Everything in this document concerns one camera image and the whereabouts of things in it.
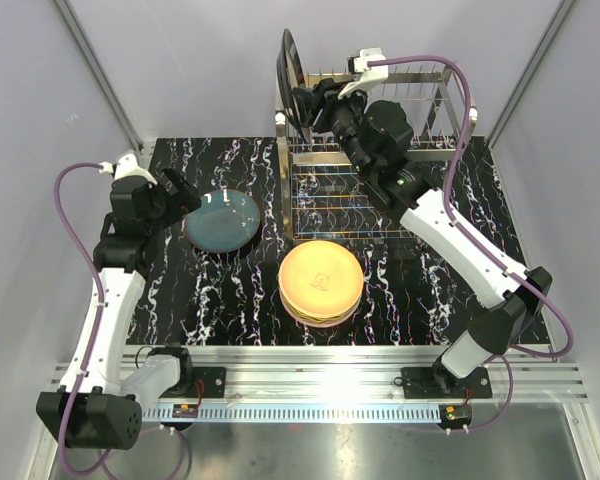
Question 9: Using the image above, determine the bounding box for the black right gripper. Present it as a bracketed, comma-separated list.
[292, 79, 374, 178]

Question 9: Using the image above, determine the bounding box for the dark striped rim plate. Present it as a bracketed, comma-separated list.
[276, 28, 311, 144]

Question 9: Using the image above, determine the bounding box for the blue glazed plate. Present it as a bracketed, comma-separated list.
[184, 189, 261, 254]

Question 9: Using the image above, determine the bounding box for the yellow plate with drawing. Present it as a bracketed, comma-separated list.
[278, 240, 365, 299]

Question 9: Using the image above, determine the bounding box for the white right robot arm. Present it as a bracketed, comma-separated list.
[283, 79, 552, 397]

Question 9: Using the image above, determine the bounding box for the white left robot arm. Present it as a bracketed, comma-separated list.
[36, 163, 200, 450]

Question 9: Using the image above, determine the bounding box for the pink bottom plate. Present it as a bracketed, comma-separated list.
[280, 294, 361, 328]

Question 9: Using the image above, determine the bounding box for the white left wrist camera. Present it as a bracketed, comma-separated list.
[98, 150, 157, 185]

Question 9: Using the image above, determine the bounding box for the steel wire dish rack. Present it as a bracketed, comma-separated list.
[276, 57, 475, 242]

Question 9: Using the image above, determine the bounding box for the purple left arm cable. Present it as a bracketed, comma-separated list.
[53, 162, 194, 480]

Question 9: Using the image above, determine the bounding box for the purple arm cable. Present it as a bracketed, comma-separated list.
[367, 53, 574, 431]
[53, 162, 194, 480]

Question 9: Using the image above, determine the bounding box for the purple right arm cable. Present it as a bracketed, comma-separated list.
[367, 53, 574, 431]

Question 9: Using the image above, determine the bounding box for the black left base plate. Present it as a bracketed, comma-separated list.
[161, 366, 227, 399]

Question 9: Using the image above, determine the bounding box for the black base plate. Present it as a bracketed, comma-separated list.
[393, 366, 493, 399]
[161, 366, 227, 399]

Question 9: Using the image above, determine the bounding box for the aluminium front rail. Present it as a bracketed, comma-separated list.
[44, 344, 589, 404]

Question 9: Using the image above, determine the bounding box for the slotted cable duct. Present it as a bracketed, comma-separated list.
[143, 402, 441, 424]

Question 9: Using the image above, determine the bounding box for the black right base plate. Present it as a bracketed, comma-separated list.
[393, 366, 493, 399]

